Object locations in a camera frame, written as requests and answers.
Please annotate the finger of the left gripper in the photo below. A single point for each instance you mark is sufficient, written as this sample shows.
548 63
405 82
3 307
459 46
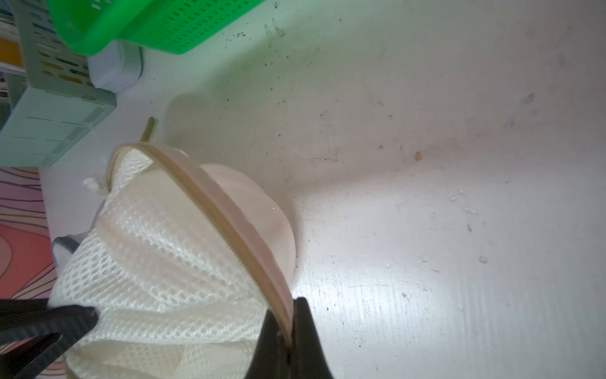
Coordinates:
39 335

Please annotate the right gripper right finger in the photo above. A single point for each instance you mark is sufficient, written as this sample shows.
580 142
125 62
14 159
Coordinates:
307 360

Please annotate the green plastic basket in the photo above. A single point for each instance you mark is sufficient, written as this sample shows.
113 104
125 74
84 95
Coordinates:
171 26

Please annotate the mint green file organizer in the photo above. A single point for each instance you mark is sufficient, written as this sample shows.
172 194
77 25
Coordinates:
55 104

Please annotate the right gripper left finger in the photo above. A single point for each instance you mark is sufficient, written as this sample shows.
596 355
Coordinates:
270 359

